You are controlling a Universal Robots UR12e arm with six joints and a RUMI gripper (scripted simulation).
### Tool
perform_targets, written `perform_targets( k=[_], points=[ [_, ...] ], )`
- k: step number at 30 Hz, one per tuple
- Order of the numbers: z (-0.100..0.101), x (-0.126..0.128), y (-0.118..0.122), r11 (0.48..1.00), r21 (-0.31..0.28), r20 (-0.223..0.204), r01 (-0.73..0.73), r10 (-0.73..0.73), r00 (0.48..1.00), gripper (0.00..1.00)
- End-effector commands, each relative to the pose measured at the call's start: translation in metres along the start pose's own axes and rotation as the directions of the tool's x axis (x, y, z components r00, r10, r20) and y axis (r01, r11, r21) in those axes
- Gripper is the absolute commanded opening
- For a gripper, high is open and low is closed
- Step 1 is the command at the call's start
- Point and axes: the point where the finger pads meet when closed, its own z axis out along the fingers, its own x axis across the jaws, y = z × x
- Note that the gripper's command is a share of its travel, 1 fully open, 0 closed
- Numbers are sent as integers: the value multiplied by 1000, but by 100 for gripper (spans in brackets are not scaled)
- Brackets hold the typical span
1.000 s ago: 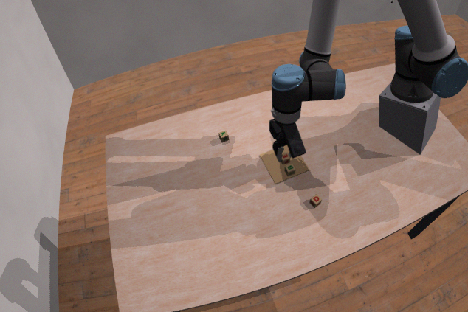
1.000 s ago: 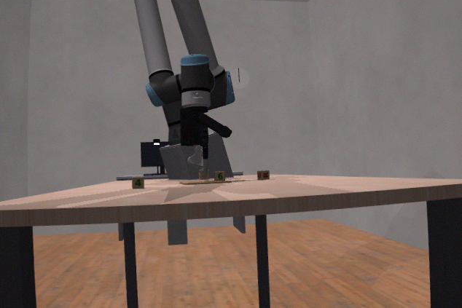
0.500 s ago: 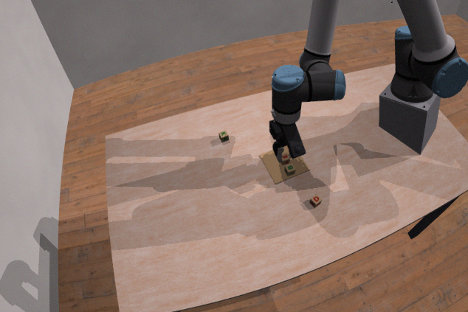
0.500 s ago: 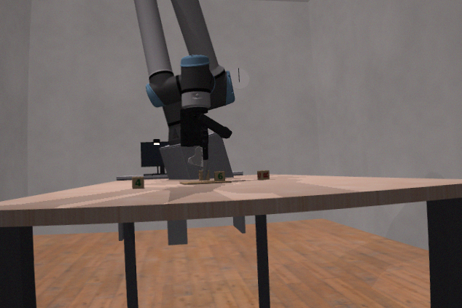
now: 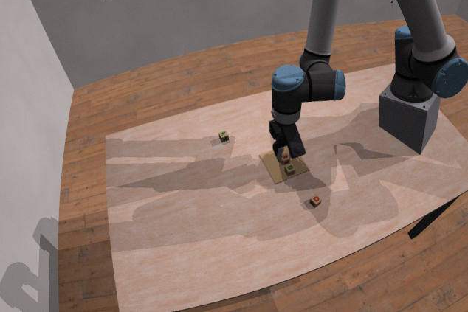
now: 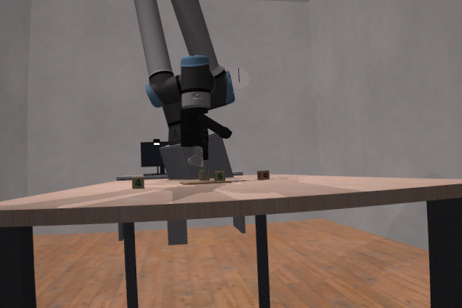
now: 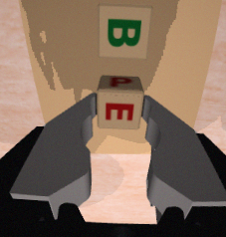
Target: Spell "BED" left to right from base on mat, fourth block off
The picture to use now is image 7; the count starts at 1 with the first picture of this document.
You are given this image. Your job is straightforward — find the tan square mat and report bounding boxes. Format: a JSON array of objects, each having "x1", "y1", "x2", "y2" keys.
[{"x1": 19, "y1": 0, "x2": 222, "y2": 154}]

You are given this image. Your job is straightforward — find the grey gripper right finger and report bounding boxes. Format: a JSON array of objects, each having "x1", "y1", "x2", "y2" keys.
[{"x1": 141, "y1": 95, "x2": 226, "y2": 234}]

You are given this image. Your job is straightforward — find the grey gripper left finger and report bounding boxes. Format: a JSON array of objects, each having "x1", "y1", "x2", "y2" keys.
[{"x1": 0, "y1": 93, "x2": 97, "y2": 235}]

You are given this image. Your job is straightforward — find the wooden letter block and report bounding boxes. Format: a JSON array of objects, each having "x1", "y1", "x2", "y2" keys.
[
  {"x1": 98, "y1": 3, "x2": 153, "y2": 61},
  {"x1": 97, "y1": 75, "x2": 144, "y2": 129}
]

